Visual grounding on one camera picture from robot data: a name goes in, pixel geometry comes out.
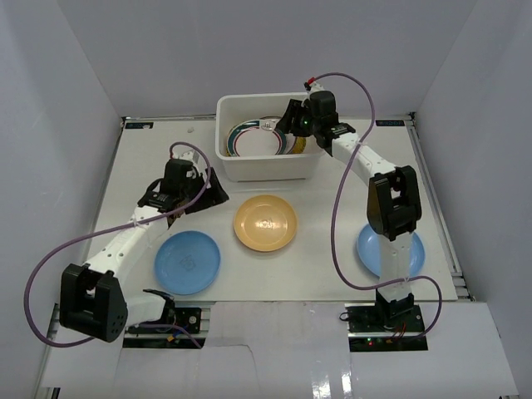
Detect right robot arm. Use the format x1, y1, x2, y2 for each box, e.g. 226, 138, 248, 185
275, 77, 421, 332

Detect woven pattern yellow plate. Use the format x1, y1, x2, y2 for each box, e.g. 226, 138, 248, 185
285, 135, 306, 155

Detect yellow bear plate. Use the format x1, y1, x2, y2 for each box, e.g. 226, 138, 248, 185
233, 195, 298, 253

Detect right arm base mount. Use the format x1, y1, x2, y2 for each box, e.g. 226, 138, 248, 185
338, 305, 428, 353

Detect white plastic bin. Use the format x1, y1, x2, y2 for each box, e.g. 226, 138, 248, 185
215, 92, 325, 182

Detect light blue plate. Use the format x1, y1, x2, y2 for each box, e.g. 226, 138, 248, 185
154, 230, 221, 295
356, 224, 426, 277

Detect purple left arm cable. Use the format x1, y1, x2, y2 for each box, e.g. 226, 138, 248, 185
23, 141, 211, 347

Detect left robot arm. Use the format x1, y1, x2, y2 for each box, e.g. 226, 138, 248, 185
59, 150, 229, 342

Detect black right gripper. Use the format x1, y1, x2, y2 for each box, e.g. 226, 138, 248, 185
277, 100, 321, 139

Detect white plate green red rim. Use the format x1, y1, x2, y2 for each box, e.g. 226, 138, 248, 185
226, 118, 287, 157

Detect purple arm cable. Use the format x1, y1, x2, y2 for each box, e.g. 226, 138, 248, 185
23, 141, 211, 347
313, 72, 444, 342

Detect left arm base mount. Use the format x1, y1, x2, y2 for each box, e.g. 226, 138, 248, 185
123, 305, 210, 349

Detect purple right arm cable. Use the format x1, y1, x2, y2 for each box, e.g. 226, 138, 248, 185
313, 72, 444, 342

